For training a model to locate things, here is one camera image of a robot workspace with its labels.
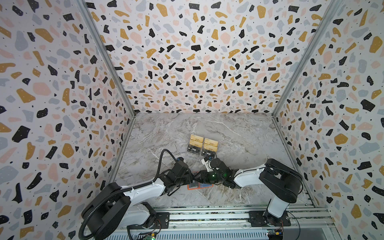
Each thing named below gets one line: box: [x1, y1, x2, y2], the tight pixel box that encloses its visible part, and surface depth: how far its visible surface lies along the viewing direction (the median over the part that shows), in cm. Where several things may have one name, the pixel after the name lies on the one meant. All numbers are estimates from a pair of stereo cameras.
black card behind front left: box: [187, 144, 201, 155], surface depth 97 cm
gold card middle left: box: [189, 139, 203, 148], surface depth 97 cm
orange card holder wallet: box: [187, 182, 215, 190], surface depth 85 cm
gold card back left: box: [190, 134, 204, 143], surface depth 97 cm
